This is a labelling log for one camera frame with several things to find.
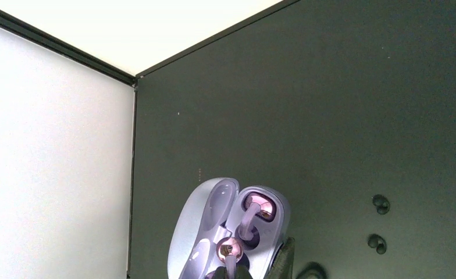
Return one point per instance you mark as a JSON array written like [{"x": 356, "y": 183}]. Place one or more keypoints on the purple earbud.
[
  {"x": 255, "y": 205},
  {"x": 229, "y": 251}
]

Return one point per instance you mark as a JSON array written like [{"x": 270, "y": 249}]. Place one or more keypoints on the black earbud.
[
  {"x": 381, "y": 203},
  {"x": 377, "y": 243}
]

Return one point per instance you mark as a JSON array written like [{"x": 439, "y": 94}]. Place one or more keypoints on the lavender earbud charging case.
[{"x": 213, "y": 211}]

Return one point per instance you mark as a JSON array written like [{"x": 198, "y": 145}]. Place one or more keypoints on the black earbud charging case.
[{"x": 312, "y": 270}]

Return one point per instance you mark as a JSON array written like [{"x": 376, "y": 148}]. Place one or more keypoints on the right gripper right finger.
[{"x": 282, "y": 267}]

